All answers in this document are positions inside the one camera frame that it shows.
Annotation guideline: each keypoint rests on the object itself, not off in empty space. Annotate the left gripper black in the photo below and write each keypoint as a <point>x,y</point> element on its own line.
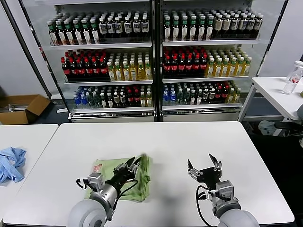
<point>120,178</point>

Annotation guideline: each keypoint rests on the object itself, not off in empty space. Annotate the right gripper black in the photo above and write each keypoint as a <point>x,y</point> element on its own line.
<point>210,177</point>

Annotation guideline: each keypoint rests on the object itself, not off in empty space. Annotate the light green polo shirt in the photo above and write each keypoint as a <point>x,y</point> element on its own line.
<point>139,189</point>

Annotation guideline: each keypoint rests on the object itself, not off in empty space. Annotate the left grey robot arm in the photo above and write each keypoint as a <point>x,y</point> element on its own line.
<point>106,191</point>

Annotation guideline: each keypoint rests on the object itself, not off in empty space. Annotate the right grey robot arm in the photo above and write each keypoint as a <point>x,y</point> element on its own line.
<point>236,217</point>

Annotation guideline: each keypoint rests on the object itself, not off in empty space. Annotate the white beverage display cabinet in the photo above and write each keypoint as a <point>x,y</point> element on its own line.
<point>105,118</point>
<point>200,117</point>

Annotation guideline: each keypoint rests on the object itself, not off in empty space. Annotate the white metal shelf board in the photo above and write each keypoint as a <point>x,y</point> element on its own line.
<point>107,82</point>
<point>210,43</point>
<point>200,107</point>
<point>112,110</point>
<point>100,45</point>
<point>205,79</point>

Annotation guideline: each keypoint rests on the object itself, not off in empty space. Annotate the yellow juice bottle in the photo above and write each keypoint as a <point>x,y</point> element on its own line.
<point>210,69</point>
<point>140,72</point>
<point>224,68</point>
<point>142,99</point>
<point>117,73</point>
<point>148,99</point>
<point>237,95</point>
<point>147,72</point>
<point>217,69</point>
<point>246,67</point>
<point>230,95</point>
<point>110,73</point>
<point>132,72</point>
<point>125,72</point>
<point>232,68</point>
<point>239,68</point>

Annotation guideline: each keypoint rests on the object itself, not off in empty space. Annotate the dark bottle tan label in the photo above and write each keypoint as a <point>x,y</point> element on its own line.
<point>116,99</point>
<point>205,95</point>
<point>122,99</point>
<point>211,95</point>

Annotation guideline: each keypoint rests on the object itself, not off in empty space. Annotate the dark bottle white label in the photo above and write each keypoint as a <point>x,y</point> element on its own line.
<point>199,97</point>
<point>103,99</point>
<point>192,97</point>
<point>109,99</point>

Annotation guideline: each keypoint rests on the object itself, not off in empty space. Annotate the green tinted water bottle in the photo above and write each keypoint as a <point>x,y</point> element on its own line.
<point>95,99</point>
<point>180,97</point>
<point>186,97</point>
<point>89,99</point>

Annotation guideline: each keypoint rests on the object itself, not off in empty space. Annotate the blue water bottle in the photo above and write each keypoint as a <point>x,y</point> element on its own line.
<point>76,100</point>
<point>172,98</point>
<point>82,100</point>
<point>166,98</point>

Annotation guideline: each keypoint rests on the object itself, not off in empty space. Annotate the grey green crumpled cloth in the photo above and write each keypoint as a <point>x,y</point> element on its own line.
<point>266,127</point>

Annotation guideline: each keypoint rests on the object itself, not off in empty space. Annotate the small white floor object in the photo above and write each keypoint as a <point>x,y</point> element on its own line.
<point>61,110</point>

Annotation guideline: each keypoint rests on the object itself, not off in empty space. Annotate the black office chair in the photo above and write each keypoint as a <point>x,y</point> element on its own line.
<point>287,126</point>

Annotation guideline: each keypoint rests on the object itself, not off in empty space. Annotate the seated person grey shirt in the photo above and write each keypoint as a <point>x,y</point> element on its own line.
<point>300,114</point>

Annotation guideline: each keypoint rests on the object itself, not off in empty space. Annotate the open cardboard box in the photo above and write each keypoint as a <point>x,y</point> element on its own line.
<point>34,104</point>

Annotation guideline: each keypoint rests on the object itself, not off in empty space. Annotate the clear water bottle red label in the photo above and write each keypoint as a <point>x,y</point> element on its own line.
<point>290,84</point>

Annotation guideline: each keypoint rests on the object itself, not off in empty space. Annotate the crumpled light blue cloth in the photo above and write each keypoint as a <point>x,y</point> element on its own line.
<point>11,163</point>

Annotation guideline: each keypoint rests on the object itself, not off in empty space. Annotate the green cap dark tea bottle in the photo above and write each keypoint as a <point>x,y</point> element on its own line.
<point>193,30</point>
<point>167,30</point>
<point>210,30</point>
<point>69,34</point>
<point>53,35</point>
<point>86,33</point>
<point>202,30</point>
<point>61,35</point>
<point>78,34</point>
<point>176,30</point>
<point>95,33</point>
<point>184,30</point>

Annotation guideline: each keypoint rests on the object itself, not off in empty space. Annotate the white cap navy label bottle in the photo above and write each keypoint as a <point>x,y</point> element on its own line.
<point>144,26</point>
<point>110,27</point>
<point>118,27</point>
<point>127,27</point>
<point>136,27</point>
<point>102,28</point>

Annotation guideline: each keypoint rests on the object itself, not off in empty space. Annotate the black slanted pole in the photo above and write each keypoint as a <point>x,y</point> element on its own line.
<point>25,47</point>

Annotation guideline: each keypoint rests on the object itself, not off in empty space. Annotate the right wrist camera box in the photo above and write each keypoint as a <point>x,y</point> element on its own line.
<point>225,189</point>

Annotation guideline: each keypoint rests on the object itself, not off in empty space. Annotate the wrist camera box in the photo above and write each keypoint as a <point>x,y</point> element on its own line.
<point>95,180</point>
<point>225,189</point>

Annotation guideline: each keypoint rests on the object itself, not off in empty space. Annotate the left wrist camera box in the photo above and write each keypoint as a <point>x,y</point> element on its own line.
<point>95,180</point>

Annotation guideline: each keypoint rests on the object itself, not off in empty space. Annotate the white table with frame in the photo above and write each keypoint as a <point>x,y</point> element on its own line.
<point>269,87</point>

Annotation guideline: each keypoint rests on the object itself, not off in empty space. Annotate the silver metal bracket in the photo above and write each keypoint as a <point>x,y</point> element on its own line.
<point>16,107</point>

